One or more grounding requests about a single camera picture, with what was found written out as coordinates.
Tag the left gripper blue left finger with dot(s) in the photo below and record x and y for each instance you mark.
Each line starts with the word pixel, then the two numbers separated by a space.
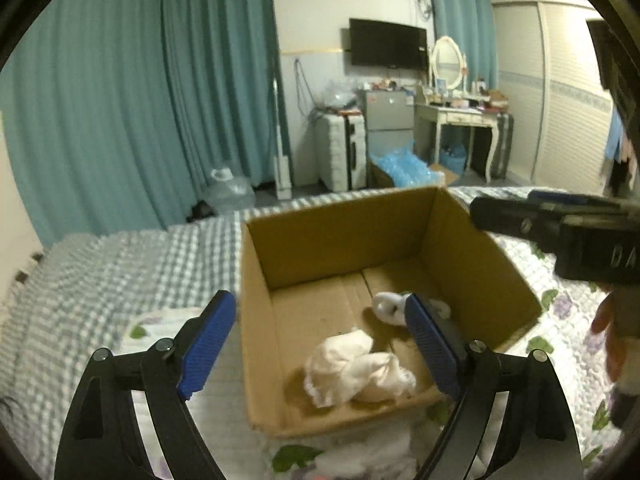
pixel 101 438

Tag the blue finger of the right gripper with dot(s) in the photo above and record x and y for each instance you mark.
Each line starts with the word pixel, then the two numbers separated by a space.
pixel 519 218
pixel 569 199

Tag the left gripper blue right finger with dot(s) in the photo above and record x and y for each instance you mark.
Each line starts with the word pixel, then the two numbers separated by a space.
pixel 537 437

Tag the white knotted sock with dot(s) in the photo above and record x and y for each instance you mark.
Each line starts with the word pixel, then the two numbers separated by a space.
pixel 389 307

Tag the cream cloth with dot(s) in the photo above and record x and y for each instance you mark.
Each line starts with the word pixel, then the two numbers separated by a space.
pixel 344 367

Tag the person's right hand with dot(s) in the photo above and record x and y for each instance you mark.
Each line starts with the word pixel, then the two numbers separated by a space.
pixel 622 352

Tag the dark striped suitcase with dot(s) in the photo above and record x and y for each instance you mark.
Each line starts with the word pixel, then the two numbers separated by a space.
pixel 500 162

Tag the small cardboard box on floor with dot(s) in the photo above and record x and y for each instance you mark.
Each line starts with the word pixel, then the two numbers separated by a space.
pixel 448 177

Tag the blue waste basket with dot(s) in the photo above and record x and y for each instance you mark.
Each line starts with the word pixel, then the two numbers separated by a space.
pixel 453 158

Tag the white louvered wardrobe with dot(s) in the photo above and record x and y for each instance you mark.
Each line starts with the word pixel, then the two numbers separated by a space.
pixel 548 70

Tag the white dressing table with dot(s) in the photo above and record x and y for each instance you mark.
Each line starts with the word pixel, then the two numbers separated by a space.
pixel 470 118

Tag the blue plastic bags pile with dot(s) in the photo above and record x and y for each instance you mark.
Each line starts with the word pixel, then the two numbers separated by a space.
pixel 403 169

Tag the grey checkered bed sheet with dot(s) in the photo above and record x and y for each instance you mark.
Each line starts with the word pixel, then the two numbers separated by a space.
pixel 110 291

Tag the white floral quilt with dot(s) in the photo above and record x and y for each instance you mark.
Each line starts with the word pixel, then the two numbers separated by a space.
pixel 396 449

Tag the white oval vanity mirror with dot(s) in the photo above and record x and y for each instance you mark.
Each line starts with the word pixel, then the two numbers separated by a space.
pixel 447 65

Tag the small grey refrigerator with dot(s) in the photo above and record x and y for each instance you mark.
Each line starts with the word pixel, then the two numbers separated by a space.
pixel 389 119

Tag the white hard-shell suitcase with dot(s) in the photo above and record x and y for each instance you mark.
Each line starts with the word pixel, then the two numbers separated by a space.
pixel 341 148

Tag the teal corner curtain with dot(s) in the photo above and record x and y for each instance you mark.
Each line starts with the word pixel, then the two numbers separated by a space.
pixel 470 23

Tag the brown cardboard box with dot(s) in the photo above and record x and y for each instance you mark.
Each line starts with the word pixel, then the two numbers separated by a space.
pixel 311 272

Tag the clear water jug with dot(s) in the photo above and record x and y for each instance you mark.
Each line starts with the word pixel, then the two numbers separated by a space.
pixel 228 193

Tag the teal window curtain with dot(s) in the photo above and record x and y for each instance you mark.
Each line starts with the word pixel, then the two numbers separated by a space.
pixel 117 111

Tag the black wall television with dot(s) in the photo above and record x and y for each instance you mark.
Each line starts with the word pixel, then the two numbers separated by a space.
pixel 386 44

